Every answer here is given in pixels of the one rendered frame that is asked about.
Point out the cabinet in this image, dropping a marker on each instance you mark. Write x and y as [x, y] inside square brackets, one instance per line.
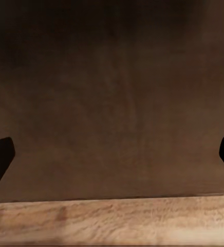
[112, 98]

